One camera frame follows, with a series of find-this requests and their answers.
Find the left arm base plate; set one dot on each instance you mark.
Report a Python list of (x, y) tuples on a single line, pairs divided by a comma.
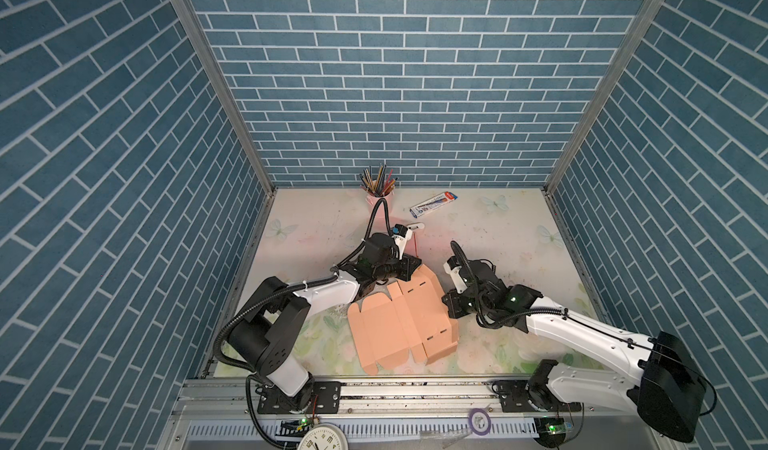
[(315, 397)]

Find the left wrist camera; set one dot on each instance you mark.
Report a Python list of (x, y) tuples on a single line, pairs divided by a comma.
[(401, 235)]

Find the coloured pencils bundle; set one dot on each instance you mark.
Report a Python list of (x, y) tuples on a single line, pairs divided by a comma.
[(378, 182)]

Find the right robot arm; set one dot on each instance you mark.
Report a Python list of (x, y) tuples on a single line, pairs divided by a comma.
[(653, 377)]

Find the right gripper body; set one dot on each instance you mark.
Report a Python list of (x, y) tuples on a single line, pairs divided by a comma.
[(481, 305)]

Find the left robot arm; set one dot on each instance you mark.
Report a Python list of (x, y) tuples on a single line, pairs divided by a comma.
[(260, 338)]

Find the peach paper box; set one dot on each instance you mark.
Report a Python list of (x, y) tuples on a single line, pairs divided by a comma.
[(406, 322)]

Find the purple tape roll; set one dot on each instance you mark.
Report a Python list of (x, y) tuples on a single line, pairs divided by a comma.
[(479, 422)]

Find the blue white pen box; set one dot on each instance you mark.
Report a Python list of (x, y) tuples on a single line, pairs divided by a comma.
[(432, 204)]

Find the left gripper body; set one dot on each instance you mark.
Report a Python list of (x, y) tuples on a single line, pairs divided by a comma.
[(385, 271)]

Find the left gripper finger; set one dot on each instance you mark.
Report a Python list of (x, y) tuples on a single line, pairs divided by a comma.
[(405, 272), (410, 262)]

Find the metal base rail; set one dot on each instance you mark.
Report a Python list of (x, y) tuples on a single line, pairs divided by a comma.
[(402, 412)]

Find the white round clock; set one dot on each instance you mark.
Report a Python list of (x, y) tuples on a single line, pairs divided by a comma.
[(324, 437)]

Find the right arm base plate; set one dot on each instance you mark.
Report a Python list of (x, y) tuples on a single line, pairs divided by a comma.
[(515, 396)]

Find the pink pencil bucket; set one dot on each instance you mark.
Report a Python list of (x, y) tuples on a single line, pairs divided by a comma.
[(372, 201)]

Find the pink paper box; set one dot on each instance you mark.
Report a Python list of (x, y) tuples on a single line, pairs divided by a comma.
[(411, 247)]

